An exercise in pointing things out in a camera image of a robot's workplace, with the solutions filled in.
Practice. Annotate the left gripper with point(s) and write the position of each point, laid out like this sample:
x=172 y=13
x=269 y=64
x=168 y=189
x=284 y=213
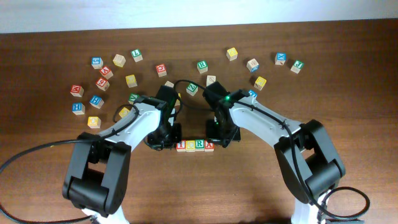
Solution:
x=155 y=143

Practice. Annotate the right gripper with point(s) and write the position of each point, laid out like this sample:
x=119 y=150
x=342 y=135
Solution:
x=212 y=137

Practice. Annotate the red I block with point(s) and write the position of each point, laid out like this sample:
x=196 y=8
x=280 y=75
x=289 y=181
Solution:
x=181 y=146

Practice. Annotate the red a block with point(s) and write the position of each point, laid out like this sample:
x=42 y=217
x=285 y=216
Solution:
x=209 y=146
x=106 y=72

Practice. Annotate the yellow C block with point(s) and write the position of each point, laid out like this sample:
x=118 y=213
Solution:
x=190 y=146

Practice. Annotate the green r block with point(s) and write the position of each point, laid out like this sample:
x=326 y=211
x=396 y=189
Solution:
x=202 y=66
x=199 y=145

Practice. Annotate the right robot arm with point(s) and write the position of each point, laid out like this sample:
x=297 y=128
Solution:
x=308 y=160

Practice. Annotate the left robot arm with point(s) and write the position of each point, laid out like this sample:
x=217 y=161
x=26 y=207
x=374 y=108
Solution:
x=96 y=179

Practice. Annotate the yellow S block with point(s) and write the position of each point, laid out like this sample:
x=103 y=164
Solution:
x=177 y=103

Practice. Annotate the blue L block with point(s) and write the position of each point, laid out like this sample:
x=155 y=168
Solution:
x=252 y=93

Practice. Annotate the yellow o block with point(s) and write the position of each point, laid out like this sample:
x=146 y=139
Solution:
x=94 y=122
x=123 y=112

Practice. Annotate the plain wood block centre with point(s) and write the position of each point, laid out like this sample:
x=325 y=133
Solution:
x=170 y=84

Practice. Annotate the green Z block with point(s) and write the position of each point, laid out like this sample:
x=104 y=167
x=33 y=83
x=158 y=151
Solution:
x=192 y=89

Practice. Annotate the green V block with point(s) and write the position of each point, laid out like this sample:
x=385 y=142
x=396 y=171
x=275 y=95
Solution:
x=132 y=98

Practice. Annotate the plain wood picture block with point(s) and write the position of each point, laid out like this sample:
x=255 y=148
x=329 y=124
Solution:
x=210 y=79

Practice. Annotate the yellow block right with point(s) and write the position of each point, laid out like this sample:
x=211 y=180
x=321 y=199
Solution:
x=260 y=83

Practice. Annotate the red Q block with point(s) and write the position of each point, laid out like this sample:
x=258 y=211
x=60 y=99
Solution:
x=161 y=70

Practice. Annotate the yellow block upper left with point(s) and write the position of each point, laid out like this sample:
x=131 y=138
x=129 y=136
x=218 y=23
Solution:
x=131 y=81

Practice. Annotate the wood block blue side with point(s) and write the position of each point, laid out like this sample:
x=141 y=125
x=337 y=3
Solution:
x=252 y=65

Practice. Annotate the yellow O block far left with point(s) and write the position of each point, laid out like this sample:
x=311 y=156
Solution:
x=94 y=122

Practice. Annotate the yellow block top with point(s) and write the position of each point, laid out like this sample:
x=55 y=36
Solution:
x=232 y=54

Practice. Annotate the blue H block tilted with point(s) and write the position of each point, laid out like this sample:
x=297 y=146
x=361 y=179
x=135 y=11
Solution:
x=96 y=101

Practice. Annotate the green L block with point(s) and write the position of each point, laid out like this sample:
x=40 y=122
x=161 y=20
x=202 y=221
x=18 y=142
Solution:
x=136 y=54

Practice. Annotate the plain wood yellow-side block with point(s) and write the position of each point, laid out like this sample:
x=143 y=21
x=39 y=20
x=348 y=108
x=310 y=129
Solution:
x=119 y=60

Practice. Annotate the blue X block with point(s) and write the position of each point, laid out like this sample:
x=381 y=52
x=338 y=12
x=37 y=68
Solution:
x=280 y=58

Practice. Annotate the blue H block left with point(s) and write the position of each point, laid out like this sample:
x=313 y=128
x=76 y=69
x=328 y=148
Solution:
x=78 y=108

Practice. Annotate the green J block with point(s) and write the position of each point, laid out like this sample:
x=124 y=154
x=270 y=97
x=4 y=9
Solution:
x=297 y=66

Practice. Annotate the blue block top left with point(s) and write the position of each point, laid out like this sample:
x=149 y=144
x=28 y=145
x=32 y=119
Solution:
x=97 y=62

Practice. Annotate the red M block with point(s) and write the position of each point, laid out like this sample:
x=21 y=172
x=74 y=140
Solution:
x=77 y=90

